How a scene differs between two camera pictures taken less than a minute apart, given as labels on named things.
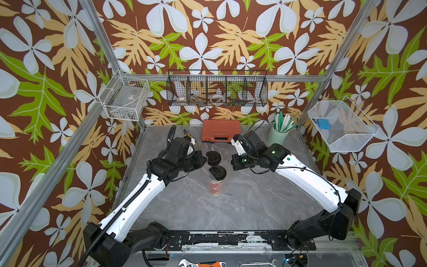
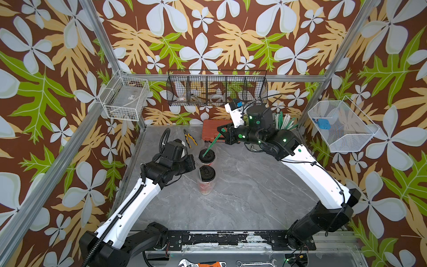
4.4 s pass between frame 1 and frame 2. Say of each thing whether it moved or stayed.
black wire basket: stayed
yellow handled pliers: stayed
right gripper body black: moved
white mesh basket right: stayed
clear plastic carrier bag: moved
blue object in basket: stayed
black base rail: stayed
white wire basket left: stayed
